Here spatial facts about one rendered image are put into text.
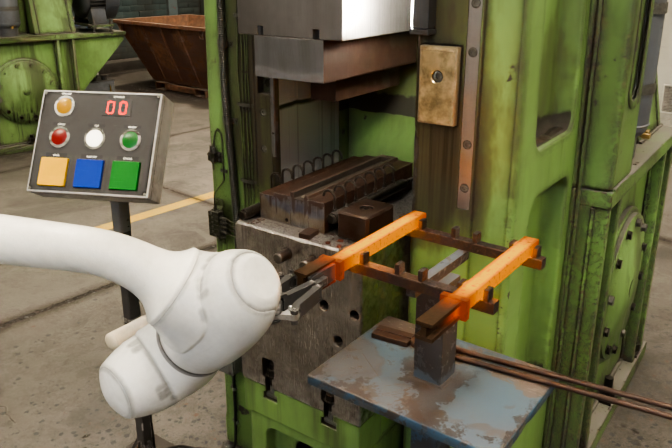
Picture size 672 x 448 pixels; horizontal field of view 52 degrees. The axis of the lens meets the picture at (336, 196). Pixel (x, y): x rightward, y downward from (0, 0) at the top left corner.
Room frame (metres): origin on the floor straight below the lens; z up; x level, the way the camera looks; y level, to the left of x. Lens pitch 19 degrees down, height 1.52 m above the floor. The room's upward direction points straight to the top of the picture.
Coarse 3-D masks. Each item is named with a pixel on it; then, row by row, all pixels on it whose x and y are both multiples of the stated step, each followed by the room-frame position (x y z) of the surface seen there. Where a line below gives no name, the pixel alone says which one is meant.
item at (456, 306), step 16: (528, 240) 1.19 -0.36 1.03; (512, 256) 1.12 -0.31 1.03; (528, 256) 1.16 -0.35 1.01; (480, 272) 1.05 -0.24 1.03; (496, 272) 1.05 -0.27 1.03; (464, 288) 0.99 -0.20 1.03; (480, 288) 0.99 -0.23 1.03; (448, 304) 0.93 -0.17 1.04; (464, 304) 0.94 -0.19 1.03; (416, 320) 0.88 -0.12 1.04; (432, 320) 0.88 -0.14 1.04; (448, 320) 0.92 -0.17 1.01; (464, 320) 0.93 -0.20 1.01; (416, 336) 0.88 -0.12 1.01; (432, 336) 0.88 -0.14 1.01
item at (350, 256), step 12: (408, 216) 1.32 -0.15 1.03; (420, 216) 1.32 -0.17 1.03; (384, 228) 1.25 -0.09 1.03; (396, 228) 1.25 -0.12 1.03; (408, 228) 1.28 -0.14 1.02; (360, 240) 1.19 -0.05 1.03; (372, 240) 1.19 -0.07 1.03; (384, 240) 1.21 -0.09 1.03; (348, 252) 1.14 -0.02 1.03; (360, 252) 1.14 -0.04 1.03; (372, 252) 1.18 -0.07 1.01; (312, 264) 1.06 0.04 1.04; (324, 264) 1.06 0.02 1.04; (336, 264) 1.08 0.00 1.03; (348, 264) 1.11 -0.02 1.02; (300, 276) 1.02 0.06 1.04; (336, 276) 1.08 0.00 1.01; (324, 288) 1.06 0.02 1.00
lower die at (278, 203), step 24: (336, 168) 1.81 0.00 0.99; (408, 168) 1.84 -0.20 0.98; (264, 192) 1.63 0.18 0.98; (288, 192) 1.60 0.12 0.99; (312, 192) 1.57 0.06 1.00; (336, 192) 1.59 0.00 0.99; (360, 192) 1.64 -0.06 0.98; (264, 216) 1.62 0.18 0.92; (288, 216) 1.58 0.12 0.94; (312, 216) 1.54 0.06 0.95
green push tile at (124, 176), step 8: (112, 168) 1.69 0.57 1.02; (120, 168) 1.69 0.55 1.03; (128, 168) 1.69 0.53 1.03; (136, 168) 1.68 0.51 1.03; (112, 176) 1.68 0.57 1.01; (120, 176) 1.68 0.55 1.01; (128, 176) 1.67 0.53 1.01; (136, 176) 1.67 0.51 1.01; (112, 184) 1.67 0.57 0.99; (120, 184) 1.67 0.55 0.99; (128, 184) 1.66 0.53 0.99; (136, 184) 1.66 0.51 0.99
